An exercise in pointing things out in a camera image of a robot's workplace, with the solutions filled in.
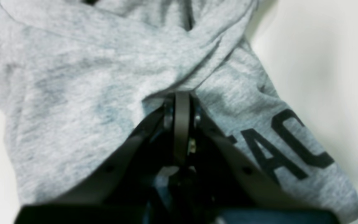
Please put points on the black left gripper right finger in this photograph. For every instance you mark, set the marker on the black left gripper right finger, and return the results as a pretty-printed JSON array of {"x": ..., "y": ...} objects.
[{"x": 237, "y": 190}]

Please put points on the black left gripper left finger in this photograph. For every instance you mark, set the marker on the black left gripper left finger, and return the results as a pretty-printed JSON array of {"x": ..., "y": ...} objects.
[{"x": 122, "y": 189}]

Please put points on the grey T-shirt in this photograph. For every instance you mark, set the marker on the grey T-shirt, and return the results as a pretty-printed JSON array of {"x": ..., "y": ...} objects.
[{"x": 77, "y": 77}]

